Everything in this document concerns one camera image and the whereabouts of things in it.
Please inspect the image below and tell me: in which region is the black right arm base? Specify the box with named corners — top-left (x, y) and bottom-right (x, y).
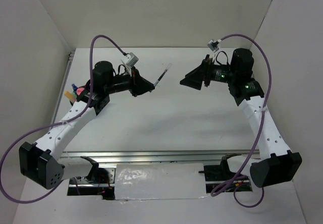
top-left (198, 154), bottom-right (240, 182)

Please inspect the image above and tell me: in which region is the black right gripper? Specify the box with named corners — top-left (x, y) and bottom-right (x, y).
top-left (180, 54), bottom-right (237, 90)

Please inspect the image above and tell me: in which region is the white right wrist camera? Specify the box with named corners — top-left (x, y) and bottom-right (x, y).
top-left (207, 39), bottom-right (221, 53)

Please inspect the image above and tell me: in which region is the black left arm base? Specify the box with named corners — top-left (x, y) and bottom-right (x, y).
top-left (81, 156), bottom-right (114, 187)

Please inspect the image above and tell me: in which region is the orange pink highlighter marker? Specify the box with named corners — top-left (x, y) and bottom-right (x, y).
top-left (64, 91), bottom-right (77, 104)

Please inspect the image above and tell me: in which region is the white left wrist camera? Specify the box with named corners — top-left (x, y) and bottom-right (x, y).
top-left (121, 52), bottom-right (139, 68)

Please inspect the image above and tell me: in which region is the black thin pen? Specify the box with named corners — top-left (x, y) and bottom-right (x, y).
top-left (154, 63), bottom-right (172, 87)

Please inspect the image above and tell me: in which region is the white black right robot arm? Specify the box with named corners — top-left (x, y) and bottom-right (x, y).
top-left (180, 48), bottom-right (302, 188)

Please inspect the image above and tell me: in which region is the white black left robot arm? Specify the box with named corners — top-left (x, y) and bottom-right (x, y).
top-left (19, 61), bottom-right (155, 190)

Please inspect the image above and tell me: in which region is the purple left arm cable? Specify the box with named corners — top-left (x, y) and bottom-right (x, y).
top-left (0, 34), bottom-right (127, 204)

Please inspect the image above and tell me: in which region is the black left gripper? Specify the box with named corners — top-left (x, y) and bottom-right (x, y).
top-left (105, 66), bottom-right (154, 97)

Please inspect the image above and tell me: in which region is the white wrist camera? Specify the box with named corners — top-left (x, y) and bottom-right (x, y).
top-left (207, 39), bottom-right (221, 53)
top-left (121, 52), bottom-right (139, 68)

